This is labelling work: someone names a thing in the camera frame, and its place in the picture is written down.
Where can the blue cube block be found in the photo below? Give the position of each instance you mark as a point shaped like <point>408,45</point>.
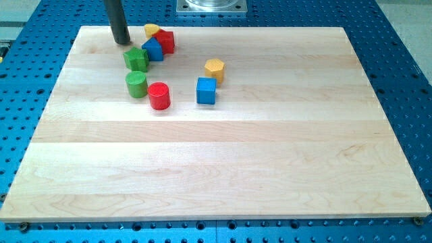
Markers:
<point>205,90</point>

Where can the light wooden board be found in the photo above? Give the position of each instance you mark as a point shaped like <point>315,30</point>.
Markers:
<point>296,132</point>

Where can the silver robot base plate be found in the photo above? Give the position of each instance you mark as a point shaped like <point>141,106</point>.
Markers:
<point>211,6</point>

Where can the yellow hexagon block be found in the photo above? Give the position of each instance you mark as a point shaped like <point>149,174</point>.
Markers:
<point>215,68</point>

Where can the green star block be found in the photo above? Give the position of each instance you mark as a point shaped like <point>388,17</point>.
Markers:
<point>136,59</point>

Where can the blue pentagon block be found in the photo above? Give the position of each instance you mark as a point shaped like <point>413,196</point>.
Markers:
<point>153,49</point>

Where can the green cylinder block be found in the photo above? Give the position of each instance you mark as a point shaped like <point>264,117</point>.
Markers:
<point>137,84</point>

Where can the red cylinder block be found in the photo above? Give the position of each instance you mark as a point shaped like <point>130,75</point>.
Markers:
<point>159,97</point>

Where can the right board stop screw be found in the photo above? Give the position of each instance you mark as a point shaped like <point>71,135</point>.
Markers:
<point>418,221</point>

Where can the left board stop screw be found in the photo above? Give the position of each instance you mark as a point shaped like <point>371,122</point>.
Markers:
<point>24,227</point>

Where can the board stop screw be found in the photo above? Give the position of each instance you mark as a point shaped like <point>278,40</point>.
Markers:
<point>24,227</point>
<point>418,221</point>

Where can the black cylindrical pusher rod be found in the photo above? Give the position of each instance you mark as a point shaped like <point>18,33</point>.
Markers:
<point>117,20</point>

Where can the yellow heart block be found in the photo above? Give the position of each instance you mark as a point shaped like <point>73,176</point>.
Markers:
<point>151,29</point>

